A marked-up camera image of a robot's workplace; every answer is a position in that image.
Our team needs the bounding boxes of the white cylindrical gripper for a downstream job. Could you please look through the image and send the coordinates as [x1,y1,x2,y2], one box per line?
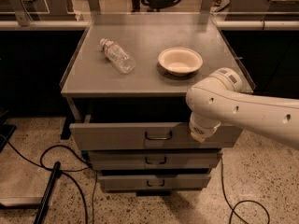
[189,112,221,143]

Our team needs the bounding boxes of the grey top drawer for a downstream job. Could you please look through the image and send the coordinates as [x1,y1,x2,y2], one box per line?
[70,122,242,150]

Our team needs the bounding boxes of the grey drawer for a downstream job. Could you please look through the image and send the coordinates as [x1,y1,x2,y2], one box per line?
[98,174,210,192]
[70,122,242,150]
[88,149,222,170]

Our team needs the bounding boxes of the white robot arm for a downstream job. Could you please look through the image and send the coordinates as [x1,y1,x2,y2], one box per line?
[186,68,299,149]

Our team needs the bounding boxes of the grey drawer cabinet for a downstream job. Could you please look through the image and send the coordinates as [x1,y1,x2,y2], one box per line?
[59,12,256,198]

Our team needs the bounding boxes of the grey bottom drawer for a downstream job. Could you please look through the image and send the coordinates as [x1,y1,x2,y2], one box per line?
[98,174,210,192]

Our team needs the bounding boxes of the grey middle drawer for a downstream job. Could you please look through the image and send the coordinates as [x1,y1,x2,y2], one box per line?
[88,149,222,170]

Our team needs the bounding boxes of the white paper bowl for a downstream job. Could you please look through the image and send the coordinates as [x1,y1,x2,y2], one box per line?
[158,48,203,77]

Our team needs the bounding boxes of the clear plastic water bottle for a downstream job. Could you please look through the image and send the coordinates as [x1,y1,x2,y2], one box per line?
[100,38,135,74]

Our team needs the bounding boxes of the black pole on floor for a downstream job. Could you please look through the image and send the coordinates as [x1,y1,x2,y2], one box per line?
[34,161,61,224]

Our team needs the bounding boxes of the black floor cable right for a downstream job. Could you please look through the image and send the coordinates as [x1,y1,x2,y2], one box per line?
[220,158,271,224]

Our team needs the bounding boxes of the black floor cable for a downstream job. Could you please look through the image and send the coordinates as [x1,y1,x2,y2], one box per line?
[0,133,99,224]
[220,158,271,224]

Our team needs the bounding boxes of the black floor cable left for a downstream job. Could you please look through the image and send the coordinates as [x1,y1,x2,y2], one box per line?
[0,133,99,224]

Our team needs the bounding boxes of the white horizontal rail pipe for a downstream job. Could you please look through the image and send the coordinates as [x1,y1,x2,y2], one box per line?
[0,20,299,32]

